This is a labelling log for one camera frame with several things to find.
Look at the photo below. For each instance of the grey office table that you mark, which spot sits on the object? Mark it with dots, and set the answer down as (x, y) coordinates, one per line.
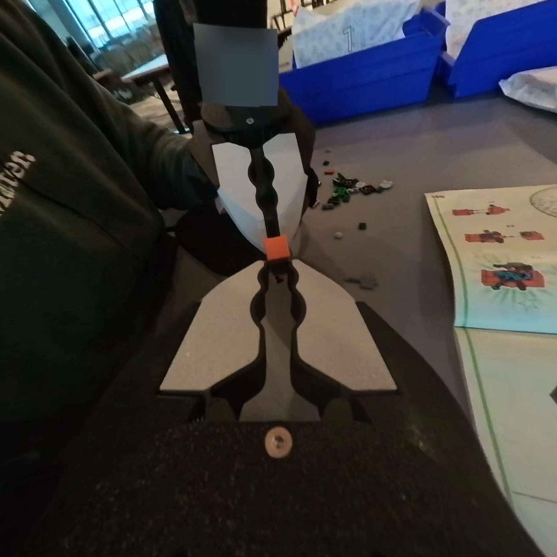
(152, 70)

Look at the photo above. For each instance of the white instruction booklet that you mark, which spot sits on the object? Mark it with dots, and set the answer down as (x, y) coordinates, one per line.
(505, 305)

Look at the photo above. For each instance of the orange pumpkin face brick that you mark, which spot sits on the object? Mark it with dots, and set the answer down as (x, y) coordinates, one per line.
(276, 250)

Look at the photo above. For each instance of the person's left forearm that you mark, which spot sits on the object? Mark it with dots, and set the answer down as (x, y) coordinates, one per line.
(157, 157)

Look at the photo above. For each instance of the white paper bag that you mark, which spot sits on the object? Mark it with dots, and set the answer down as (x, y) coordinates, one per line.
(533, 89)

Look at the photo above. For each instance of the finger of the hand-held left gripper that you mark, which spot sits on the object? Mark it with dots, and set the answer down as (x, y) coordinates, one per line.
(235, 187)
(289, 183)

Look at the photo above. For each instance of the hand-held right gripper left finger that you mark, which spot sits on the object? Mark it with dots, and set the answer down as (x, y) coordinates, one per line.
(213, 348)

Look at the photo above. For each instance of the blue plastic bin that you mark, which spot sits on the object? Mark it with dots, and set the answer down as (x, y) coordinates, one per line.
(505, 48)
(365, 74)

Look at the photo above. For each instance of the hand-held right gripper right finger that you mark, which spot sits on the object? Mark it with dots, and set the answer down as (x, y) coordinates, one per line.
(348, 348)

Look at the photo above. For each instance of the pile of toy bricks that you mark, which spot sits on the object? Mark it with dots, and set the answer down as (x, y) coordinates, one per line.
(348, 187)

